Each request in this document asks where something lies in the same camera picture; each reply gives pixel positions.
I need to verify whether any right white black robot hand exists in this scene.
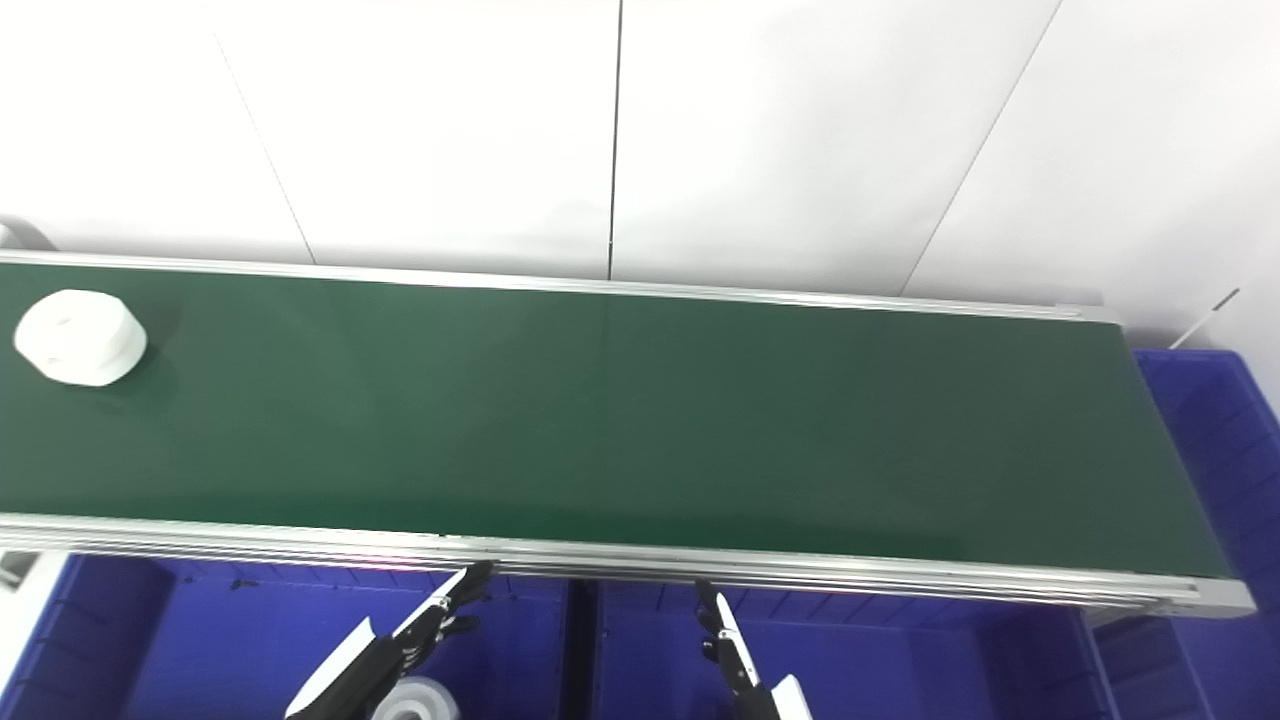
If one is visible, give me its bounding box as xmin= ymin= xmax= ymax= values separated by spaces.
xmin=695 ymin=578 xmax=813 ymax=720

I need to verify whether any green conveyor belt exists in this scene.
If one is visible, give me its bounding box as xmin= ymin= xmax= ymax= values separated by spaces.
xmin=0 ymin=250 xmax=1257 ymax=620

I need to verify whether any blue plastic bin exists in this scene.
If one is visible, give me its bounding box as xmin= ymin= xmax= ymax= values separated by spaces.
xmin=594 ymin=580 xmax=1106 ymax=720
xmin=0 ymin=553 xmax=573 ymax=720
xmin=1085 ymin=347 xmax=1280 ymax=720

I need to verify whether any thin grey rod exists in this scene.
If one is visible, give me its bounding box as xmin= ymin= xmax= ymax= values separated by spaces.
xmin=1168 ymin=287 xmax=1242 ymax=352

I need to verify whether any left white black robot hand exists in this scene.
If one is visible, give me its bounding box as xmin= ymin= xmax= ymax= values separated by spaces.
xmin=285 ymin=560 xmax=497 ymax=720

